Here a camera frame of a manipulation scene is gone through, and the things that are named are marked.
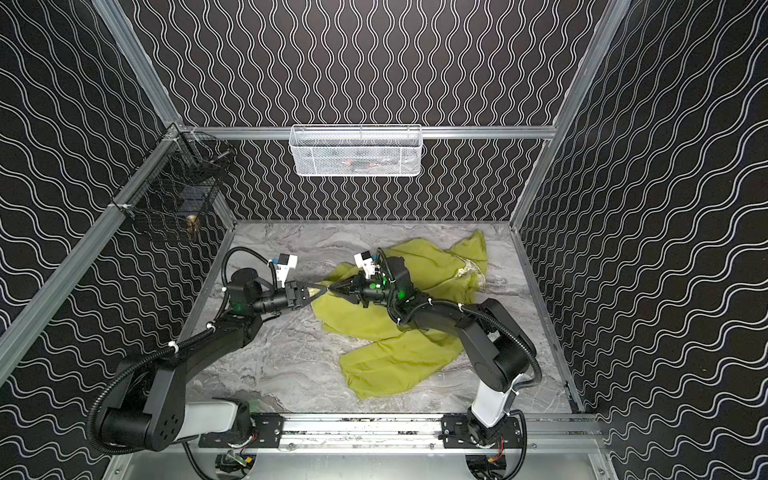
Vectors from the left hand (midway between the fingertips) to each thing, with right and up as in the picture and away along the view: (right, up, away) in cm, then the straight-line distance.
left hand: (332, 293), depth 76 cm
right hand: (-1, 0, +2) cm, 3 cm away
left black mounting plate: (-16, -34, 0) cm, 38 cm away
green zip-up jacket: (+13, -20, +10) cm, 26 cm away
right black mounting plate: (+33, -34, -2) cm, 48 cm away
